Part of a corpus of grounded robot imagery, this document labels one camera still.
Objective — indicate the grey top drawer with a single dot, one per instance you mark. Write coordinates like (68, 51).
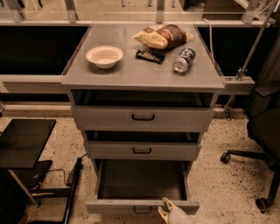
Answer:
(142, 119)

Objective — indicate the blue soda can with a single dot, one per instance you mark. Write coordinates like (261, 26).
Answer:
(184, 60)

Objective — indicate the grey middle drawer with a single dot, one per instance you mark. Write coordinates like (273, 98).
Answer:
(144, 151)

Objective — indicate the brown chip bag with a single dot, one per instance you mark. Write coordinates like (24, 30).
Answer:
(163, 37)

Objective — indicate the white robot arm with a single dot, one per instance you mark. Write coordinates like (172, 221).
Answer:
(194, 221)

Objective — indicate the grey drawer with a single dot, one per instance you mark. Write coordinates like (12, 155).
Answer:
(144, 151)
(139, 186)
(142, 119)

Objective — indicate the black snack bar wrapper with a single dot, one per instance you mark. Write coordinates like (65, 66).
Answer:
(150, 56)

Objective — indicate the black office chair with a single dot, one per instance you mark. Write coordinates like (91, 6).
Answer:
(263, 109)

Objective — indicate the grey bottom drawer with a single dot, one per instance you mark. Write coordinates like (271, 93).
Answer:
(139, 186)

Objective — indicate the grey drawer cabinet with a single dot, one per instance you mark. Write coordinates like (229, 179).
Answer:
(141, 99)

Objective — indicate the black floor stand bar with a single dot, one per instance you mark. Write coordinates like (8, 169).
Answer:
(68, 193)

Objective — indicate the black side table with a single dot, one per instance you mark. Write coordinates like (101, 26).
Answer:
(21, 144)

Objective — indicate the grey rail bench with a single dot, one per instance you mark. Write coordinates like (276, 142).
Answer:
(32, 83)

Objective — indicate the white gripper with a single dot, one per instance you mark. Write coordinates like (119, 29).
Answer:
(178, 216)

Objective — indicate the white paper bowl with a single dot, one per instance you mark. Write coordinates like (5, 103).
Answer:
(104, 56)

